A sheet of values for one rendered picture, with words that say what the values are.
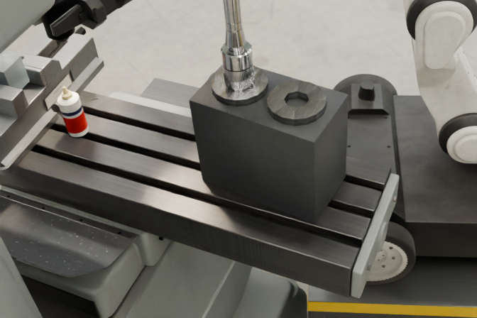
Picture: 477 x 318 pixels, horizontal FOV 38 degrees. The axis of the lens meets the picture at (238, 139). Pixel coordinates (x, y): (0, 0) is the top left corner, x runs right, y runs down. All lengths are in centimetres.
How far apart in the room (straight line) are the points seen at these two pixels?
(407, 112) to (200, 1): 178
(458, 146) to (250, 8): 191
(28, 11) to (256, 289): 124
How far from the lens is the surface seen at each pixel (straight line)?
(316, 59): 302
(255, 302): 195
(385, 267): 171
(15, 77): 135
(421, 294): 174
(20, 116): 133
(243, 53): 102
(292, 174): 106
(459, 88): 161
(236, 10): 99
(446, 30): 144
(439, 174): 176
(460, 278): 178
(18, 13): 91
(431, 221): 166
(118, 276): 127
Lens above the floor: 183
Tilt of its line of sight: 43 degrees down
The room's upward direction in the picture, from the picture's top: 6 degrees counter-clockwise
